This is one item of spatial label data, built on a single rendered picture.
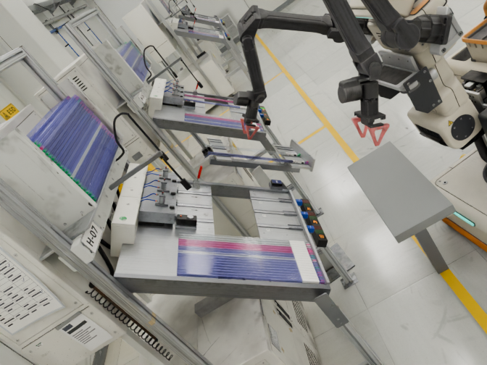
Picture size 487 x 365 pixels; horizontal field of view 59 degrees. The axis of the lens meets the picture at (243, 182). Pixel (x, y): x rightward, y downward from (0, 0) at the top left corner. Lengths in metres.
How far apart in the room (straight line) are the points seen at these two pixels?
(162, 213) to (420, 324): 1.29
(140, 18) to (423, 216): 5.03
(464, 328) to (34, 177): 1.78
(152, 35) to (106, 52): 3.47
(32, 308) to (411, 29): 1.45
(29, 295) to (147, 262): 0.37
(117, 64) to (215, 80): 3.65
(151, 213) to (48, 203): 0.39
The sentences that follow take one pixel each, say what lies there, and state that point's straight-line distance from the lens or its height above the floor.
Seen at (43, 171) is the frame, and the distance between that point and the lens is 1.39.
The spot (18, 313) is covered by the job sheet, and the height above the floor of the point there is 1.28.
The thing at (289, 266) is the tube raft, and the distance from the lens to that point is 1.56.
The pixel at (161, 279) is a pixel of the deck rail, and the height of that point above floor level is 1.11.
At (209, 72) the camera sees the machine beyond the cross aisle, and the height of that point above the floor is 0.49.
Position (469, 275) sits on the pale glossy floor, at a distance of 2.30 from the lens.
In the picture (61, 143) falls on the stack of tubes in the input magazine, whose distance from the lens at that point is 1.51.
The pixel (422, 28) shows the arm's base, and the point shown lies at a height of 1.22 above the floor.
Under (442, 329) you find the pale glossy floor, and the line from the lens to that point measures 2.18.
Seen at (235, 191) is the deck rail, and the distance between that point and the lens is 2.01.
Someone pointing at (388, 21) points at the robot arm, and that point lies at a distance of 1.44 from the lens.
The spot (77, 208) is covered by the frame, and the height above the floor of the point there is 1.42.
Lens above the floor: 1.77
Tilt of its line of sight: 26 degrees down
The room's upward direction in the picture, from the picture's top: 38 degrees counter-clockwise
